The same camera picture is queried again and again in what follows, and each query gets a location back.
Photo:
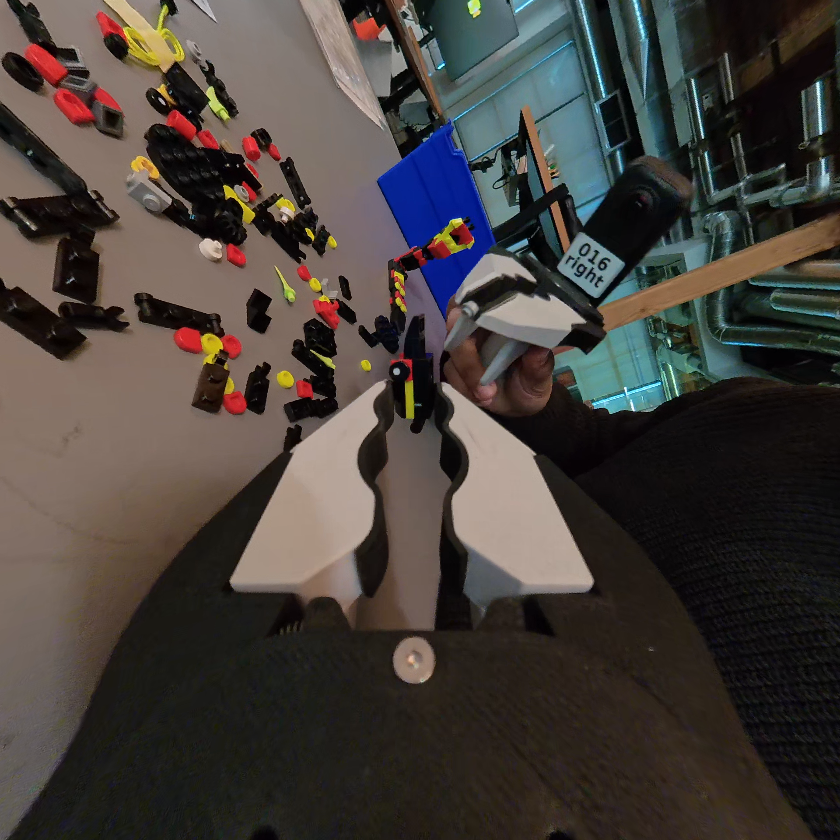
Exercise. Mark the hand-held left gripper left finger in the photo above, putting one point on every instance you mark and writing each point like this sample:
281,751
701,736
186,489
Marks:
308,518

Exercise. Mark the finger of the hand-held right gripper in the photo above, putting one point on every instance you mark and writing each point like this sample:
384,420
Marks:
499,269
531,318

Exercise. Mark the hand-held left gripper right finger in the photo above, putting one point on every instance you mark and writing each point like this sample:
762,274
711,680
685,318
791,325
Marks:
518,518

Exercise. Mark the small black red lego assembly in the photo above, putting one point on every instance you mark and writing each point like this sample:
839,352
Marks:
417,387

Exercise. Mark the person's right forearm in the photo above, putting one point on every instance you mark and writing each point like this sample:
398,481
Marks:
656,420

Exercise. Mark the long red yellow lego assembly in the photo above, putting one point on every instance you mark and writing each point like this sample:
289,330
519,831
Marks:
443,246

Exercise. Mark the black round lego plate assembly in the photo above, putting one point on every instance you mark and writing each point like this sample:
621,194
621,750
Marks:
384,333

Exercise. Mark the pile of loose lego pieces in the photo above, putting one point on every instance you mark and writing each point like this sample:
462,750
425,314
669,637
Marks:
184,170

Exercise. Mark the person's right hand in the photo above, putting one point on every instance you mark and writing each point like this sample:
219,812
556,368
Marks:
525,387

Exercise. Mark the wooden edged desk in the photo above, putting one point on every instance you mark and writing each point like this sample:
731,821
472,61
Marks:
541,170

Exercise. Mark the blue plastic bin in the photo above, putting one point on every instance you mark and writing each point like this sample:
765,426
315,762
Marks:
433,190

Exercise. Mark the wooden beam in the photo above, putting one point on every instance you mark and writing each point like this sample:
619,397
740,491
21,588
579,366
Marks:
722,269

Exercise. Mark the metal pipes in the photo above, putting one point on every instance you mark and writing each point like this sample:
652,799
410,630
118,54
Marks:
774,229

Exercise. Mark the dark monitor with yellow sticker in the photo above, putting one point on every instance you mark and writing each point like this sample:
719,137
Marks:
469,39

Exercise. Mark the person's dark sweater torso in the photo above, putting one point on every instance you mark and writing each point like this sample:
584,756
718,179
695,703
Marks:
754,590

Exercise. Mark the printed paper sheet in plastic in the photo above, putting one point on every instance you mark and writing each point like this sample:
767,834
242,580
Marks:
341,59

